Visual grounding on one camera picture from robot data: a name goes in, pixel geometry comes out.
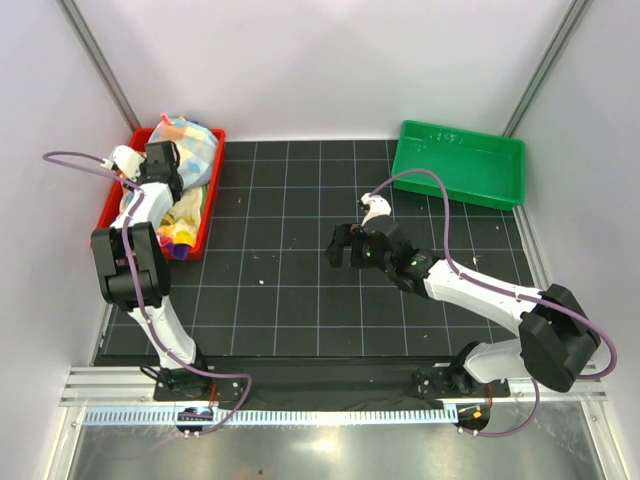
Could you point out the left aluminium corner post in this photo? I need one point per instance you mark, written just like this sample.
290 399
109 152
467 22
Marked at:
94 53

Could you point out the yellow and blue towel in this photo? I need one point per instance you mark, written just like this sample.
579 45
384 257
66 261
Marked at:
178 238

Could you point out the red plastic bin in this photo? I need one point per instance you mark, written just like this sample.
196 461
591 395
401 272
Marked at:
111 208

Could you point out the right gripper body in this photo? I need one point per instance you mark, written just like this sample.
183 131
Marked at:
362 256

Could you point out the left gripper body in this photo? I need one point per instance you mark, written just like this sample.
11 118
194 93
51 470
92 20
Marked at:
143 173

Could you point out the aluminium corner post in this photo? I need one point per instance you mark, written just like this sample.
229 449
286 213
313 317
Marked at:
560 39
94 53

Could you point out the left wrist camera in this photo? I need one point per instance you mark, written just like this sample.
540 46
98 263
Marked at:
126 161

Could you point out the green plastic bin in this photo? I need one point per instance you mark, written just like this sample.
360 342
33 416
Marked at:
475 168

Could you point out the black grid mat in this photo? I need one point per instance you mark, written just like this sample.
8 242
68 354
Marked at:
264 286

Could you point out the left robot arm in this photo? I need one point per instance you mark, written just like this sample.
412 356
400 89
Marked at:
134 275

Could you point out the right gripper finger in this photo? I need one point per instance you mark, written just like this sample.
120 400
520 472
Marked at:
341 239
356 232

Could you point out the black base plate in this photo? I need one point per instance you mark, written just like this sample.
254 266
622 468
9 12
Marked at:
370 383

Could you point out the aluminium frame rail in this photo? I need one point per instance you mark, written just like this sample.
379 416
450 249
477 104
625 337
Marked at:
119 385

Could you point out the right aluminium corner post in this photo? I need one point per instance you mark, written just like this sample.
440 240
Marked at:
560 39

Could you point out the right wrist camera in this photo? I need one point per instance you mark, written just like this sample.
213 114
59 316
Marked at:
372 206

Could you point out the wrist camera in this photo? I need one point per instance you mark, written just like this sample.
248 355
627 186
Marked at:
372 206
126 161

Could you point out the cream towel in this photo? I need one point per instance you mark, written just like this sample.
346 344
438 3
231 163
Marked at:
187 211

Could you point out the polka dot striped towel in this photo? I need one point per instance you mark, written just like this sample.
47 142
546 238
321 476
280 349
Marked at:
196 146

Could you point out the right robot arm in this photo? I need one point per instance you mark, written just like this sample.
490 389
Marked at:
548 345

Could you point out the slotted cable duct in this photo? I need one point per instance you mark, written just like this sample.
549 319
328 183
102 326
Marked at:
199 416

